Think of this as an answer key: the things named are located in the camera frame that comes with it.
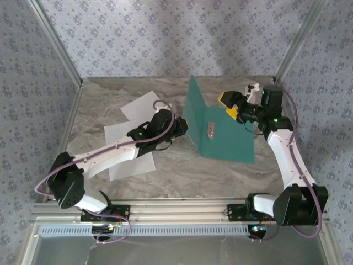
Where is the white paper sheet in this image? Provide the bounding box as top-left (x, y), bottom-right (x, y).
top-left (120, 91), bottom-right (168, 122)
top-left (104, 118), bottom-right (157, 182)

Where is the green paper folder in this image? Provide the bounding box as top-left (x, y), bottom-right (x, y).
top-left (182, 74), bottom-right (256, 165)

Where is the metal folder clip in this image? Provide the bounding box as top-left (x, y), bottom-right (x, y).
top-left (206, 120), bottom-right (216, 140)

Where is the aluminium profile beam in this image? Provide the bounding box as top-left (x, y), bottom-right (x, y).
top-left (29, 197), bottom-right (331, 225)

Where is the grey metal panel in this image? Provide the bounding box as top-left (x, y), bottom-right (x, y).
top-left (26, 234), bottom-right (331, 265)

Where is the aluminium side rail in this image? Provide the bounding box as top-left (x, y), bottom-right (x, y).
top-left (272, 78), bottom-right (330, 221)
top-left (41, 82), bottom-right (85, 205)

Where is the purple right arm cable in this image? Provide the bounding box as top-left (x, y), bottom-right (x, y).
top-left (252, 82), bottom-right (325, 243)

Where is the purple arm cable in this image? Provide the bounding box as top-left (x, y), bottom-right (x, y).
top-left (34, 100), bottom-right (176, 245)
top-left (252, 82), bottom-right (325, 243)

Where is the aluminium frame post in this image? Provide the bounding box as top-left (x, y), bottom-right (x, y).
top-left (27, 0), bottom-right (84, 87)
top-left (274, 0), bottom-right (331, 83)

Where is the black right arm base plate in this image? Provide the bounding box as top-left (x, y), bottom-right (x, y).
top-left (226, 203), bottom-right (277, 222)

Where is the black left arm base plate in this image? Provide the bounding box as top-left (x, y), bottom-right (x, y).
top-left (81, 204), bottom-right (131, 222)

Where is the grey slotted cable duct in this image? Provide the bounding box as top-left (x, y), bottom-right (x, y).
top-left (38, 225), bottom-right (250, 237)

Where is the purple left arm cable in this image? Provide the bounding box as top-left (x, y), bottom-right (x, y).
top-left (34, 100), bottom-right (176, 245)

